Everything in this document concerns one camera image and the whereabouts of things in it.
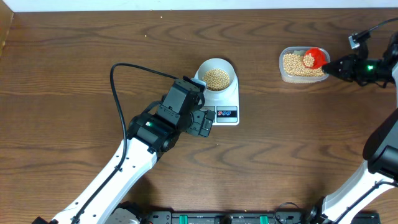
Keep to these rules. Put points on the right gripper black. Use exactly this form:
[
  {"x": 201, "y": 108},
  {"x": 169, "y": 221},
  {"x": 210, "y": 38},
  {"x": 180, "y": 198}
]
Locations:
[{"x": 348, "y": 71}]

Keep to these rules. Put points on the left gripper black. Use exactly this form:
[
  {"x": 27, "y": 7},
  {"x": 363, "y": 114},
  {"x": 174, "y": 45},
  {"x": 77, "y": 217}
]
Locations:
[{"x": 195, "y": 127}]

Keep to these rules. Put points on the orange measuring scoop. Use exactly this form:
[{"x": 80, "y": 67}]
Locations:
[{"x": 317, "y": 57}]

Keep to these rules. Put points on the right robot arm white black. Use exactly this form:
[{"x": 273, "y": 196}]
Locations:
[{"x": 378, "y": 170}]

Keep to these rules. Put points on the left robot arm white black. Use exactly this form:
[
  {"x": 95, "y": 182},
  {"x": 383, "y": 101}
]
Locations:
[{"x": 148, "y": 137}]

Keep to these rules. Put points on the white digital kitchen scale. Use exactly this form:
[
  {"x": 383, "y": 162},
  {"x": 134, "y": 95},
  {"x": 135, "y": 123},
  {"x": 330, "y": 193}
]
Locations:
[{"x": 225, "y": 105}]

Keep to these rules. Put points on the soybeans in bowl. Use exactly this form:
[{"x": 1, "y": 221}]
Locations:
[{"x": 216, "y": 79}]

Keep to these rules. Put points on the grey bowl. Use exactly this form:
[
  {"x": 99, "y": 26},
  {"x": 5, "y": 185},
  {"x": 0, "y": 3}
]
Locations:
[{"x": 222, "y": 64}]

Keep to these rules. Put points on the clear plastic soybean container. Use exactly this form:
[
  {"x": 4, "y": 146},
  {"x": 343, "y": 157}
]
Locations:
[{"x": 292, "y": 66}]

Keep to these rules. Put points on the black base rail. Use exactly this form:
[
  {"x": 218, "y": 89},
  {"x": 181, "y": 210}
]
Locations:
[{"x": 165, "y": 217}]

